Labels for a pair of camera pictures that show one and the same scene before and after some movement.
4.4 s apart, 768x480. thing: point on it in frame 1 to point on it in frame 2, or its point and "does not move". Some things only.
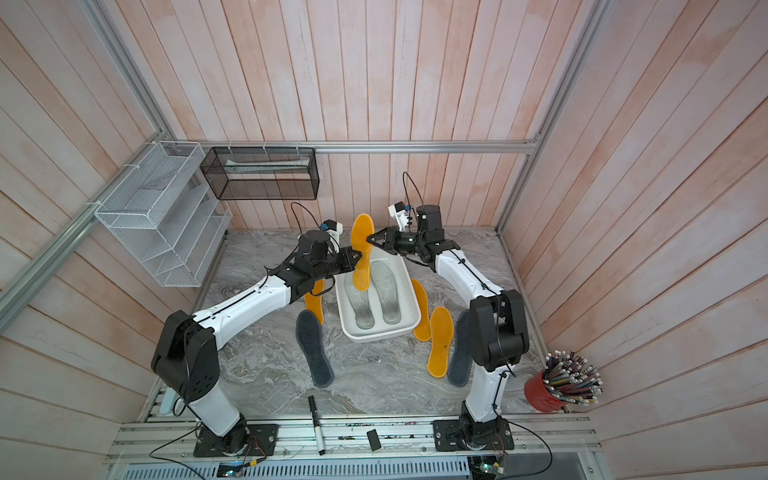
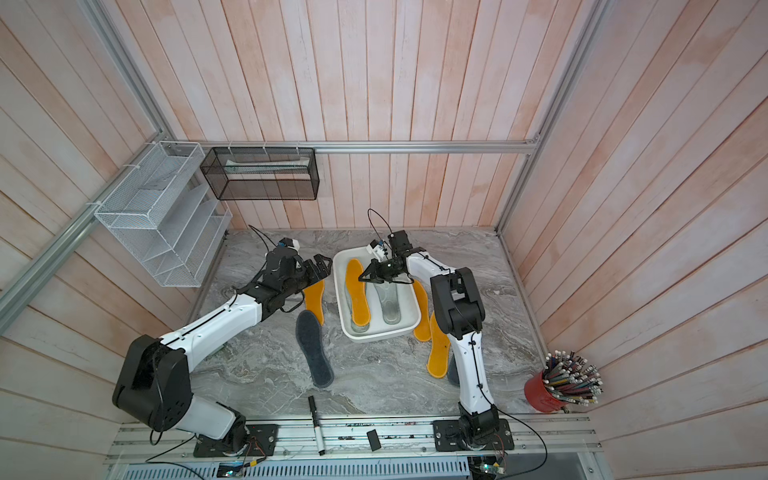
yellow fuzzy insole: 422,329 does not move
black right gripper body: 407,244 to 385,271
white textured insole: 383,280 does not move
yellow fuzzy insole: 361,229 to 358,292
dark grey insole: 309,336 does not move
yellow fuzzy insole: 314,302 does not move
